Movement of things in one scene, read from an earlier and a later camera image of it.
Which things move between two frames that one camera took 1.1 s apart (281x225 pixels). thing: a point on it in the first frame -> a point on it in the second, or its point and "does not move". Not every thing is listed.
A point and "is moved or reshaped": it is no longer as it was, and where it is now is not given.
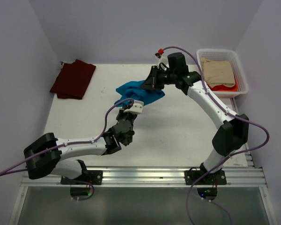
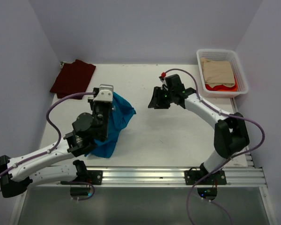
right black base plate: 191,177 does not move
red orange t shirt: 225,88 does not move
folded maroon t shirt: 73,80 does not move
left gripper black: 121,113 -> 92,102
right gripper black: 152,82 -> 156,101
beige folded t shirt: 218,72 does not move
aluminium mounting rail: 243,176 does not move
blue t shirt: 133,90 is moved or reshaped
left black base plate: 87,177 does not move
